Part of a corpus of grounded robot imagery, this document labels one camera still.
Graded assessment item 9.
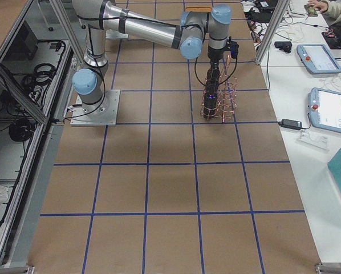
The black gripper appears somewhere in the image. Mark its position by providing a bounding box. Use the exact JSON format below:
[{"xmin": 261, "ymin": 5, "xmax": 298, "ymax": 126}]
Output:
[{"xmin": 208, "ymin": 37, "xmax": 239, "ymax": 69}]

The dark wine bottle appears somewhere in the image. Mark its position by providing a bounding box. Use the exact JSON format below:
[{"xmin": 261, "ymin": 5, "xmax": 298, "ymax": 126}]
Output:
[{"xmin": 202, "ymin": 61, "xmax": 220, "ymax": 119}]

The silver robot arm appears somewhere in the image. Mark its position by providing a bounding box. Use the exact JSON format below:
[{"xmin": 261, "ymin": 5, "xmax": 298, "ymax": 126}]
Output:
[{"xmin": 72, "ymin": 1, "xmax": 238, "ymax": 118}]

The wooden rectangular tray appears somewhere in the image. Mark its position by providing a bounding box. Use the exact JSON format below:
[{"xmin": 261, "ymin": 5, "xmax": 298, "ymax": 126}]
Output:
[{"xmin": 185, "ymin": 6, "xmax": 212, "ymax": 13}]

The small black webcam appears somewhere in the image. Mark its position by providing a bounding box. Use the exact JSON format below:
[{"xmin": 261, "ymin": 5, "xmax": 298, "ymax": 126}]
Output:
[{"xmin": 274, "ymin": 41, "xmax": 292, "ymax": 53}]

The black power adapter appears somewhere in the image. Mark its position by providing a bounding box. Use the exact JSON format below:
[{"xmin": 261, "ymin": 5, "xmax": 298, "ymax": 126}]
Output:
[{"xmin": 278, "ymin": 119, "xmax": 302, "ymax": 130}]

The far blue teach pendant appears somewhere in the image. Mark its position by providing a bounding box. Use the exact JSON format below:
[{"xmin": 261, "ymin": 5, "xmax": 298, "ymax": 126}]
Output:
[{"xmin": 297, "ymin": 44, "xmax": 341, "ymax": 74}]

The blue teach pendant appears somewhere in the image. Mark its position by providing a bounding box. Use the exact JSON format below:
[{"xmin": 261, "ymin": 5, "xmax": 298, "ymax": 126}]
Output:
[
  {"xmin": 308, "ymin": 87, "xmax": 341, "ymax": 134},
  {"xmin": 297, "ymin": 44, "xmax": 341, "ymax": 74}
]

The near blue teach pendant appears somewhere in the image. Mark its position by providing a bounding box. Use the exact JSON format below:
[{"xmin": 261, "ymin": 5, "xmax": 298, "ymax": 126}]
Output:
[{"xmin": 308, "ymin": 87, "xmax": 341, "ymax": 134}]

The copper wire bottle basket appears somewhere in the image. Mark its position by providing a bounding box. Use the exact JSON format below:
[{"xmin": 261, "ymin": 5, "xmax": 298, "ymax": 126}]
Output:
[{"xmin": 200, "ymin": 55, "xmax": 237, "ymax": 123}]

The aluminium frame post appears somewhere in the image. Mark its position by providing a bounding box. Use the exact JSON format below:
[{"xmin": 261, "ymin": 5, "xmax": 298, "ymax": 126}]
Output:
[{"xmin": 255, "ymin": 0, "xmax": 290, "ymax": 65}]

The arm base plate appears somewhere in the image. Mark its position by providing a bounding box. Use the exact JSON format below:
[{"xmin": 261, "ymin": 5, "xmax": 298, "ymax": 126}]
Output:
[{"xmin": 70, "ymin": 90, "xmax": 120, "ymax": 126}]

